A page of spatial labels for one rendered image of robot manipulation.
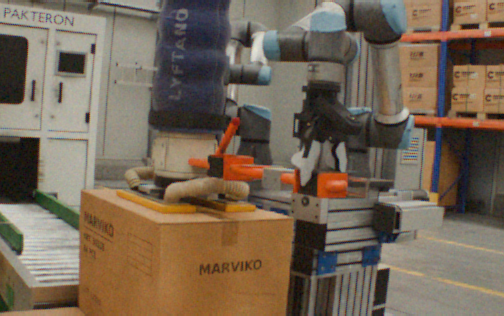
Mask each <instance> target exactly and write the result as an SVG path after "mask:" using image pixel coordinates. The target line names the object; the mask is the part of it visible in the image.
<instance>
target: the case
mask: <svg viewBox="0 0 504 316"><path fill-rule="evenodd" d="M116 190H117V189H82V190H81V193H80V228H79V241H80V245H79V279H78V281H79V296H78V299H79V307H81V308H82V310H83V311H84V312H85V313H86V314H87V315H89V316H286V304H287V292H288V279H289V267H290V258H291V254H292V240H293V228H294V217H291V216H284V215H280V214H276V213H272V212H268V211H264V210H261V209H257V208H256V211H255V212H236V213H225V212H221V211H218V210H215V209H212V208H209V207H205V206H202V205H198V204H195V203H192V202H190V205H191V206H194V207H196V212H195V213H171V214H162V213H159V212H157V211H154V210H152V209H149V208H147V207H144V206H141V205H139V204H137V203H134V202H131V201H128V200H127V199H124V198H121V197H118V196H116Z"/></svg>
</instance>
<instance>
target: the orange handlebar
mask: <svg viewBox="0 0 504 316"><path fill-rule="evenodd" d="M188 164H189V165H190V166H194V167H199V168H205V169H209V163H208V159H207V158H204V159H203V160H202V159H196V158H190V159H189V160H188ZM263 168H272V167H268V166H263V165H255V164H251V165H239V166H238V165H231V166H230V167H229V172H230V173H231V174H235V175H241V176H239V177H244V178H250V179H257V180H260V179H263ZM280 179H281V181H282V182H283V183H288V184H293V183H294V174H292V175H291V174H283V175H281V177H280ZM326 189H327V190H328V191H332V192H342V191H345V190H346V189H347V183H346V181H344V180H329V181H327V183H326Z"/></svg>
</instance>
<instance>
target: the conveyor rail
mask: <svg viewBox="0 0 504 316"><path fill-rule="evenodd" d="M6 282H8V283H9V285H10V286H11V288H12V289H13V291H14V297H15V299H14V307H13V306H12V304H11V311H12V312H13V311H14V312H19V311H26V310H28V311H31V303H30V302H31V301H30V295H31V284H32V285H35V284H40V282H39V281H38V280H37V279H35V278H34V277H33V274H32V273H31V272H30V271H29V270H28V269H27V268H26V267H25V266H24V265H23V264H22V263H21V261H20V260H19V258H18V257H17V256H16V255H14V254H13V252H12V251H11V250H10V248H9V247H8V246H7V244H5V243H4V242H3V241H2V239H1V238H0V294H1V296H2V297H3V299H4V301H5V302H6V303H7V305H8V298H7V296H6V294H7V283H6Z"/></svg>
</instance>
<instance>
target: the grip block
mask: <svg viewBox="0 0 504 316"><path fill-rule="evenodd" d="M208 163H209V169H208V170H207V175H208V177H216V178H223V180H235V181H252V180H253V179H250V178H244V177H239V176H241V175H235V174H231V173H230V172H229V167H230V166H231V165H238V166H239V165H251V164H255V159H254V158H251V157H237V155H216V154H210V155H209V156H208Z"/></svg>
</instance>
